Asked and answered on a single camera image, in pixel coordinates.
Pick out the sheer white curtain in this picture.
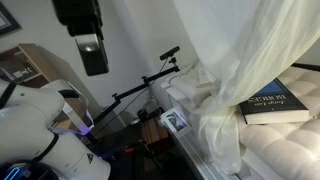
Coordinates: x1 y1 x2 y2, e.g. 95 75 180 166
173 0 320 174

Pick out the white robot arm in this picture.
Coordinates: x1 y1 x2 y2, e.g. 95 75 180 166
0 80 111 180

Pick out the white framed photo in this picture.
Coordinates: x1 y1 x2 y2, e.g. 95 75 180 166
161 108 192 139

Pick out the blue black Borges book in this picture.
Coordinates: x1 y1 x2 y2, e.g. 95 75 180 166
240 79 309 124

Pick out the wooden shelf cabinet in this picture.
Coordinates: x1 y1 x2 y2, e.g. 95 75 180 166
0 42 101 134

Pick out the cream tufted cushion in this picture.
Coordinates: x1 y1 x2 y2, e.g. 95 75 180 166
234 64 320 180

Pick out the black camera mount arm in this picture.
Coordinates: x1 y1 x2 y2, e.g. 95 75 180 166
93 57 180 124

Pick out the black stereo camera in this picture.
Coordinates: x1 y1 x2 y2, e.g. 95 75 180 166
159 46 180 60

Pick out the dark picture frame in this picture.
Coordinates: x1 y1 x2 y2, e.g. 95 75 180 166
0 2 21 36

